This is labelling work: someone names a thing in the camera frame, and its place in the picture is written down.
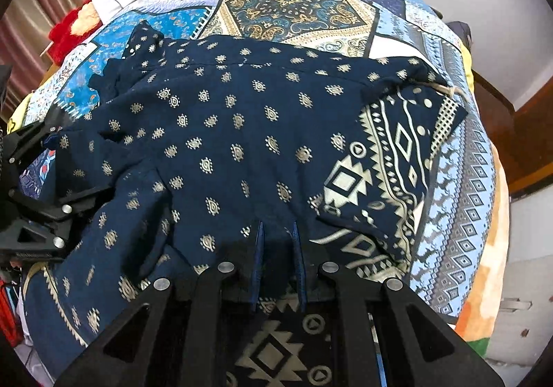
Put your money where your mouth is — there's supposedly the white cabinet with stickers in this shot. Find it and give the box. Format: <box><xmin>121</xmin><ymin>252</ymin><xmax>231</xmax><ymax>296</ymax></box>
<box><xmin>484</xmin><ymin>192</ymin><xmax>543</xmax><ymax>364</ymax></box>

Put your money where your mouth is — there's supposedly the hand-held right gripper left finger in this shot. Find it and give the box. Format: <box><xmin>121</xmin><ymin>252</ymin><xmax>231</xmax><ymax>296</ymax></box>
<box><xmin>54</xmin><ymin>220</ymin><xmax>266</xmax><ymax>387</ymax></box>

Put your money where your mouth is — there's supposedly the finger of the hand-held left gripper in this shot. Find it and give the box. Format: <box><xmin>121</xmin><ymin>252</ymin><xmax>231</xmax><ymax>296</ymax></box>
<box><xmin>0</xmin><ymin>123</ymin><xmax>65</xmax><ymax>168</ymax></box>
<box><xmin>0</xmin><ymin>186</ymin><xmax>115</xmax><ymax>259</ymax></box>

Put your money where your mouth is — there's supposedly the navy patterned garment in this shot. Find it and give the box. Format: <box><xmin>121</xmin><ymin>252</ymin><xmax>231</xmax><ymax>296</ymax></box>
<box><xmin>21</xmin><ymin>22</ymin><xmax>469</xmax><ymax>387</ymax></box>

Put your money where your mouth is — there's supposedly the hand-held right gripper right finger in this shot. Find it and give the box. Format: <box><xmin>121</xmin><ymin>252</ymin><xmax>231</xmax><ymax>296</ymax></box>
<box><xmin>291</xmin><ymin>220</ymin><xmax>506</xmax><ymax>387</ymax></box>

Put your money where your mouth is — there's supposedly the red cloth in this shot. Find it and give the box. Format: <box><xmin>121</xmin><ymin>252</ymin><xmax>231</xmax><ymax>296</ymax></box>
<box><xmin>0</xmin><ymin>281</ymin><xmax>23</xmax><ymax>347</ymax></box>

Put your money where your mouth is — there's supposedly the blue patchwork blanket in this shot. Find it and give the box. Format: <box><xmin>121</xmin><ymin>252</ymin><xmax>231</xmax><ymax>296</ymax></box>
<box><xmin>13</xmin><ymin>0</ymin><xmax>497</xmax><ymax>323</ymax></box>

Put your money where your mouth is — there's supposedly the red plush toy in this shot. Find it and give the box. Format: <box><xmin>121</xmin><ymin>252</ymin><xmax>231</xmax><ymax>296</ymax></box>
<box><xmin>45</xmin><ymin>0</ymin><xmax>104</xmax><ymax>62</ymax></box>

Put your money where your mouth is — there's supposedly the grey backpack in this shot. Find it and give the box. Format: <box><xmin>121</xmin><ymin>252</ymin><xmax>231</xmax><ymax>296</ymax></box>
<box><xmin>447</xmin><ymin>20</ymin><xmax>475</xmax><ymax>51</ymax></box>

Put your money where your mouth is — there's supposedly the striped brown curtain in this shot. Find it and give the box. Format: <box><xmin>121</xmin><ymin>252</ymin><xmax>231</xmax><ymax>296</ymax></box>
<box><xmin>0</xmin><ymin>0</ymin><xmax>93</xmax><ymax>111</ymax></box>

